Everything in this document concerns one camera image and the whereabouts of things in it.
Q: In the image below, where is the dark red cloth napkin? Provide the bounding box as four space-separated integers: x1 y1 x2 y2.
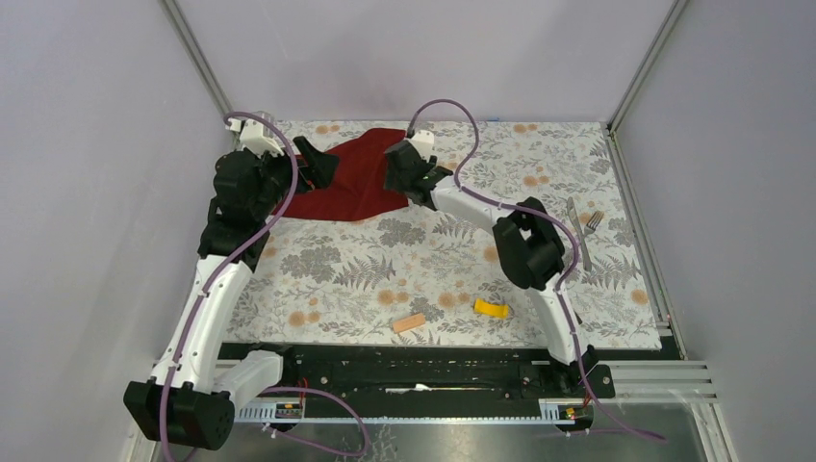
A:
284 128 409 222

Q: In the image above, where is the yellow block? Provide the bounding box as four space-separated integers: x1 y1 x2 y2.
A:
473 298 510 320

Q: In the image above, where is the light wooden block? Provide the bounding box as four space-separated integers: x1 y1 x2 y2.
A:
392 313 426 334

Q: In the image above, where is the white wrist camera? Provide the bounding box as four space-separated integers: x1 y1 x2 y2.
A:
406 130 435 162
227 117 285 157

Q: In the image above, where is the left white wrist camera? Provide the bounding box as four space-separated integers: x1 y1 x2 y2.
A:
227 117 285 157

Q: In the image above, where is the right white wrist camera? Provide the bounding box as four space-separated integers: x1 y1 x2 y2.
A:
406 130 435 162

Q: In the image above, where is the silver table knife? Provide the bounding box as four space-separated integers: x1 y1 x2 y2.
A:
566 196 593 272

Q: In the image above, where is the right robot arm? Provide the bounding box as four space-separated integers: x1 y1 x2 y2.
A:
385 139 615 402

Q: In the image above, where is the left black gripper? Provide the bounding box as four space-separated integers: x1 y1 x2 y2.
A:
247 136 339 218

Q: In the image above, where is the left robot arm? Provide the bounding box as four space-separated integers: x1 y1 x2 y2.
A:
123 137 340 450

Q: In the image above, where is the silver fork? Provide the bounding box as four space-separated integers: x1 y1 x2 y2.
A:
577 211 604 253

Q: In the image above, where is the floral patterned table mat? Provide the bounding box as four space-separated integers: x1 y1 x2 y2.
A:
226 122 661 349

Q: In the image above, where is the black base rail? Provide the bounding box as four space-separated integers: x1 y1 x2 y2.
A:
218 343 616 420

